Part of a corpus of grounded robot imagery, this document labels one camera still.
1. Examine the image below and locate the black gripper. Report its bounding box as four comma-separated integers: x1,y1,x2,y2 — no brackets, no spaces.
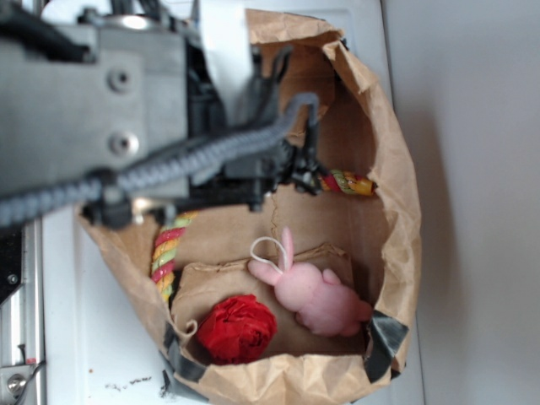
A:
181,46,329,212

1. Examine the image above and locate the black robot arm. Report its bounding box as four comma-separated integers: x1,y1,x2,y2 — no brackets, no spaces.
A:
1,1,326,227

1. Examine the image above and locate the brown paper bag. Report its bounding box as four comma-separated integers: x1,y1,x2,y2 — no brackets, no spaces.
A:
87,8,421,404

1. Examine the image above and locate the pink plush bunny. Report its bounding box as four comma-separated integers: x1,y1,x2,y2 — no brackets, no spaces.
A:
247,227,373,338

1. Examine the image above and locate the red crumpled paper ball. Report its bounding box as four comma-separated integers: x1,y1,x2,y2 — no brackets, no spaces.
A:
196,294,278,365

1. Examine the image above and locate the white plastic tray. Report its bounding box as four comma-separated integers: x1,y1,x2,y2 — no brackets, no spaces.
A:
38,1,425,404

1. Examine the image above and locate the multicolour twisted rope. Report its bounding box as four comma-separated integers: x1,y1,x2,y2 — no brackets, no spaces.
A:
149,168,376,303

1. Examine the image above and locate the grey braided cable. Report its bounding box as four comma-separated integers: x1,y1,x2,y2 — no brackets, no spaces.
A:
0,93,321,229

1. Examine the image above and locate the black mounting bracket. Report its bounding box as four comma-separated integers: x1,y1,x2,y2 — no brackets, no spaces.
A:
0,228,24,305

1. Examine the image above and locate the aluminium frame rail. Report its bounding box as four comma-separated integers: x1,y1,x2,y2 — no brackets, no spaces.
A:
1,220,46,404

